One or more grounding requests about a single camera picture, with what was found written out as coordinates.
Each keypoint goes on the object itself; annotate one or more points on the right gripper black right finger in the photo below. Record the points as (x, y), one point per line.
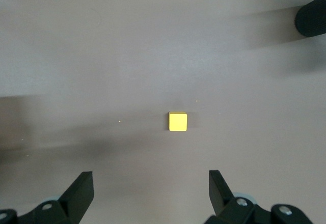
(224, 206)

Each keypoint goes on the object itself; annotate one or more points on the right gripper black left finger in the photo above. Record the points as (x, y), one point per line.
(74, 203)

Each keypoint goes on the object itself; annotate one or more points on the yellow wooden cube block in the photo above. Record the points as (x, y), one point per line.
(177, 122)

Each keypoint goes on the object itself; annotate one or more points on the brown table cloth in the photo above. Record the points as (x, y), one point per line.
(102, 68)

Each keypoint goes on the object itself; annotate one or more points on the black ribbed cylinder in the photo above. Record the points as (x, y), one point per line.
(312, 17)

